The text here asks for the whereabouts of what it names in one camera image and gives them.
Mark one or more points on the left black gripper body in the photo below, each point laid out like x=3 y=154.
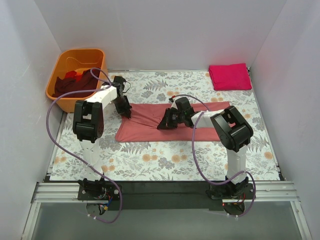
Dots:
x=122 y=105

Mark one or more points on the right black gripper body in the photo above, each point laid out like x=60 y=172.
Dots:
x=170 y=118

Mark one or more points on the salmon pink polo shirt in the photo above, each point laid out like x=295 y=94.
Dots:
x=145 y=117

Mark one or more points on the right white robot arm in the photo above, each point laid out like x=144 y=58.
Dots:
x=233 y=131

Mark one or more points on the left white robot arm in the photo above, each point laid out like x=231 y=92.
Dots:
x=88 y=122

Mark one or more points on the dark red clothes in basket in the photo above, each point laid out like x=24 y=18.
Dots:
x=74 y=81

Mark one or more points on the floral patterned table mat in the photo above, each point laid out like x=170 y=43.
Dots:
x=171 y=160

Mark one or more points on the folded magenta t shirt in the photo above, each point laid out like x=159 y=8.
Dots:
x=234 y=77

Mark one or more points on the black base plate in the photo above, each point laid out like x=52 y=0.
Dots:
x=162 y=195

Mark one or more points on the aluminium frame rail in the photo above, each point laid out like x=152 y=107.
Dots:
x=67 y=192

